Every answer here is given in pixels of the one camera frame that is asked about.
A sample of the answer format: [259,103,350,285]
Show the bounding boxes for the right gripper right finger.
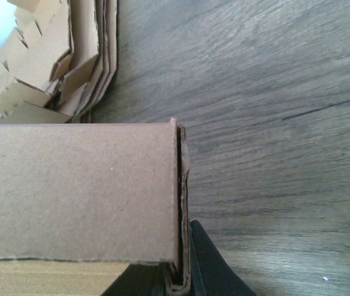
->
[190,220,256,296]

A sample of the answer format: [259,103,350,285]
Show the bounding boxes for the cardboard box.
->
[0,120,192,295]

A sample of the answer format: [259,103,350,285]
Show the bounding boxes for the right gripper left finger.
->
[102,262,175,296]

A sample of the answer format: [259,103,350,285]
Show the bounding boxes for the stack of flat cardboard blanks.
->
[0,1,118,124]

